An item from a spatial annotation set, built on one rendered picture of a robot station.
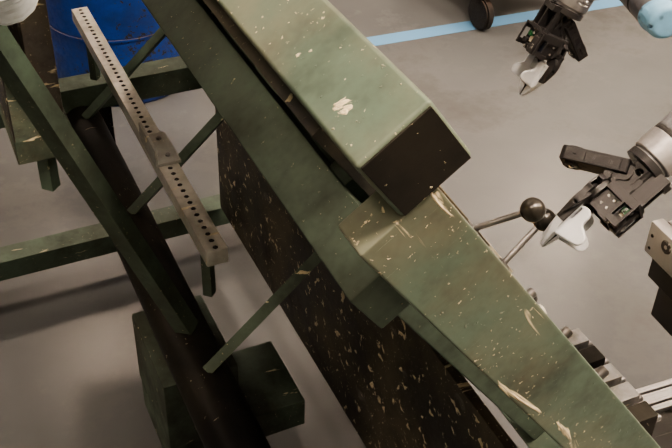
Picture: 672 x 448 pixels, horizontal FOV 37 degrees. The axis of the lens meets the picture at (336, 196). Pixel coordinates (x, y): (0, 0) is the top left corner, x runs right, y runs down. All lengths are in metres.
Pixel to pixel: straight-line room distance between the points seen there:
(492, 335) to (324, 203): 0.27
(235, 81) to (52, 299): 2.24
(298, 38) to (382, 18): 4.33
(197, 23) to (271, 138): 0.36
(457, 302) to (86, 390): 2.28
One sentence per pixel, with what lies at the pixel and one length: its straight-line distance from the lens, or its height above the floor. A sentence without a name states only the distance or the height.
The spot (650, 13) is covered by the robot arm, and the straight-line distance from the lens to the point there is 2.06.
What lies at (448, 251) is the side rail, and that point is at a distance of 1.11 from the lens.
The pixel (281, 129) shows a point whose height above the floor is 1.65.
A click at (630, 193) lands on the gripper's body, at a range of 1.61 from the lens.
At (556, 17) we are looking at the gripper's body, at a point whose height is 1.49.
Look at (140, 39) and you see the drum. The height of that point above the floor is 0.34.
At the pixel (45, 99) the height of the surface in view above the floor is 1.42.
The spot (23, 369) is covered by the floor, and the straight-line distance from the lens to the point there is 3.45.
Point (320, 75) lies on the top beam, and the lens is 1.08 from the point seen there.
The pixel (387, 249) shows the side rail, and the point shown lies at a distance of 1.06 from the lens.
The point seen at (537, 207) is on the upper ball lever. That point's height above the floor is 1.53.
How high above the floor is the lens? 2.40
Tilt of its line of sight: 36 degrees down
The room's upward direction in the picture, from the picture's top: 2 degrees clockwise
